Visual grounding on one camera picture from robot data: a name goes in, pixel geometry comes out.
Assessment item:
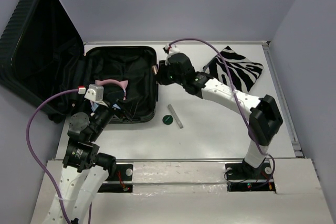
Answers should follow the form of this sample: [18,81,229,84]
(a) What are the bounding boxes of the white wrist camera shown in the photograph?
[84,84,104,102]
[163,44,181,65]

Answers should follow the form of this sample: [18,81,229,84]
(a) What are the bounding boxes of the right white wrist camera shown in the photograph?
[163,44,181,65]

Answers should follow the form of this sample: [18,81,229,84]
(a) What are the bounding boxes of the zebra print pouch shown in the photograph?
[203,46,264,93]

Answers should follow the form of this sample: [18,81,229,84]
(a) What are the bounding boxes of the pink blue cat-ear headphones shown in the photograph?
[90,79,129,112]

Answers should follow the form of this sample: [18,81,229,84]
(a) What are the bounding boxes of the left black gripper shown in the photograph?
[89,89,141,140]

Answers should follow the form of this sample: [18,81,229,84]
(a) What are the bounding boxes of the black hard-shell suitcase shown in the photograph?
[1,0,158,123]

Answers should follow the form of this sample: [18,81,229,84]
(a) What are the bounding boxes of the grey metal bar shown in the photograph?
[167,104,184,129]

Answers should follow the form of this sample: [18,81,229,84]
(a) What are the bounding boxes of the copper cylinder tube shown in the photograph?
[152,65,158,75]

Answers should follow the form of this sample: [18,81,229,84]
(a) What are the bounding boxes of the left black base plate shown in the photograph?
[98,163,133,193]

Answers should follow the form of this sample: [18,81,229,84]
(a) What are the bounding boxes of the green round disc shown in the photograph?
[162,114,174,125]

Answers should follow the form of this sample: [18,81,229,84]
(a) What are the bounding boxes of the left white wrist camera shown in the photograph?
[84,84,104,102]

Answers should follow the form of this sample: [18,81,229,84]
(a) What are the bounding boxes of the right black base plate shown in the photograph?
[224,163,276,193]

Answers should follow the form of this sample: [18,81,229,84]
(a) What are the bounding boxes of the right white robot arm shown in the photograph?
[156,53,283,178]

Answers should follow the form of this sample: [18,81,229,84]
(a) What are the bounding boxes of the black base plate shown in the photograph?
[224,163,276,193]
[98,163,133,193]

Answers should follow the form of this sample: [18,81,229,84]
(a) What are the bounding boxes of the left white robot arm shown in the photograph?
[43,105,133,223]

